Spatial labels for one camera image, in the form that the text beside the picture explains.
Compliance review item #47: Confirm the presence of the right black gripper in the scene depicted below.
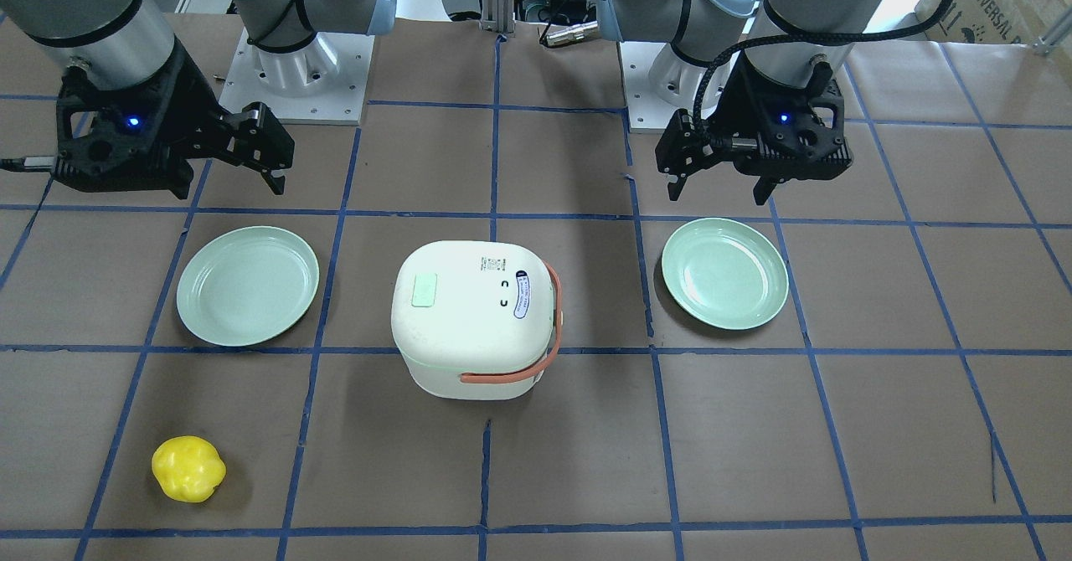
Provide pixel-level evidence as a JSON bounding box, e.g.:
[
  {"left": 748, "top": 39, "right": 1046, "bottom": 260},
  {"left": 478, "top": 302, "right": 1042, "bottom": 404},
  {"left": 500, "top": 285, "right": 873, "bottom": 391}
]
[{"left": 51, "top": 42, "right": 295, "bottom": 200}]

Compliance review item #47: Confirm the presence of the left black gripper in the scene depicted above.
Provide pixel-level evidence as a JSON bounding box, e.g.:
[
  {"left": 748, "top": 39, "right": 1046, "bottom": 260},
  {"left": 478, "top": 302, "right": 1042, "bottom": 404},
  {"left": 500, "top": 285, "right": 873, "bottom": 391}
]
[{"left": 655, "top": 57, "right": 853, "bottom": 206}]

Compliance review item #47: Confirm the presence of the white rice cooker orange handle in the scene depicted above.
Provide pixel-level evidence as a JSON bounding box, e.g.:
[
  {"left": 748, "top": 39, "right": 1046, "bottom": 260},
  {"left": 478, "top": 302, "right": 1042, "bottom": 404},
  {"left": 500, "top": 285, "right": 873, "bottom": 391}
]
[{"left": 390, "top": 240, "right": 563, "bottom": 400}]

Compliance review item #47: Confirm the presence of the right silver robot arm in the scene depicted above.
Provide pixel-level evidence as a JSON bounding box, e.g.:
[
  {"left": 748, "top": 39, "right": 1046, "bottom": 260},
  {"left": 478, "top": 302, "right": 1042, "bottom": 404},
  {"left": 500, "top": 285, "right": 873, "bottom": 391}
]
[{"left": 3, "top": 0, "right": 397, "bottom": 200}]

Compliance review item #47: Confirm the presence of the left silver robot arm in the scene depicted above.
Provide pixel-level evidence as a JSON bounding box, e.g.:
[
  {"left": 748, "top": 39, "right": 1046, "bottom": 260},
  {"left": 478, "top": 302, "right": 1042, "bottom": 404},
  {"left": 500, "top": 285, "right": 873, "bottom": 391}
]
[{"left": 595, "top": 0, "right": 882, "bottom": 205}]

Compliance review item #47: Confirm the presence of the green plate near right arm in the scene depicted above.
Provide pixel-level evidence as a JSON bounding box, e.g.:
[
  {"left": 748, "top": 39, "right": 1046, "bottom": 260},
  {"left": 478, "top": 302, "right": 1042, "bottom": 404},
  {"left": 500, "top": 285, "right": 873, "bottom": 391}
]
[{"left": 176, "top": 225, "right": 319, "bottom": 346}]

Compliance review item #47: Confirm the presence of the green plate near left arm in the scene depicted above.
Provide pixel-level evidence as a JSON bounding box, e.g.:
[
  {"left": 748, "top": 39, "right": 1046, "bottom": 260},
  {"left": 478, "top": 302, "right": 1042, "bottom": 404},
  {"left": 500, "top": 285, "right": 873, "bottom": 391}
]
[{"left": 660, "top": 218, "right": 789, "bottom": 331}]

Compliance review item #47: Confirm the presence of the yellow toy bell pepper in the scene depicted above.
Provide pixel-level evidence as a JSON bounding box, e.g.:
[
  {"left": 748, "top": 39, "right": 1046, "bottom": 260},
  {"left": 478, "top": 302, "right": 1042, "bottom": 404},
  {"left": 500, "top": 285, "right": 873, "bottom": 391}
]
[{"left": 151, "top": 435, "right": 227, "bottom": 504}]

